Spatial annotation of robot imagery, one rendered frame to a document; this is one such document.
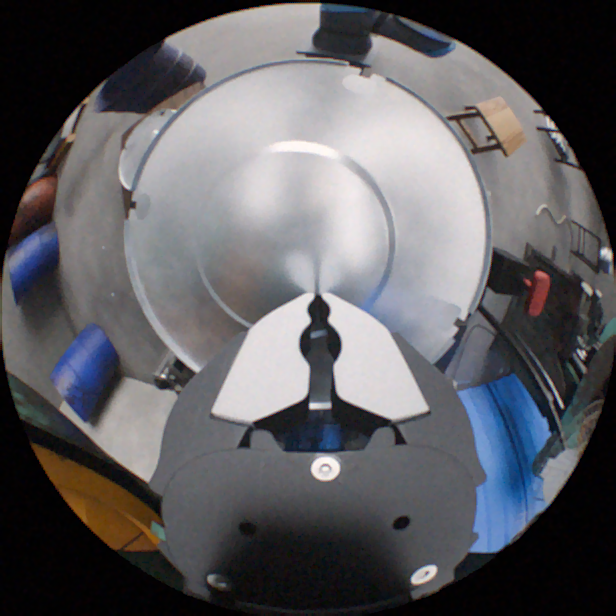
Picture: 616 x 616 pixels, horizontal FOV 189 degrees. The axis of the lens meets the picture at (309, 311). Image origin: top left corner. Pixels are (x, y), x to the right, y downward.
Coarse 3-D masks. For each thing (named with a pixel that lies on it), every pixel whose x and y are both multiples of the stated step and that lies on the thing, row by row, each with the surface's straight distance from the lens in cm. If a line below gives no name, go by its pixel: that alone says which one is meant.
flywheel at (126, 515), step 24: (48, 432) 45; (48, 456) 38; (72, 456) 41; (72, 480) 40; (96, 480) 42; (72, 504) 47; (96, 504) 49; (120, 504) 48; (144, 504) 52; (96, 528) 52; (120, 528) 56; (144, 528) 58
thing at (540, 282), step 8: (536, 272) 35; (536, 280) 34; (544, 280) 36; (528, 288) 37; (536, 288) 34; (544, 288) 37; (528, 296) 35; (536, 296) 35; (544, 296) 39; (528, 304) 35; (536, 304) 36; (528, 312) 35; (536, 312) 38
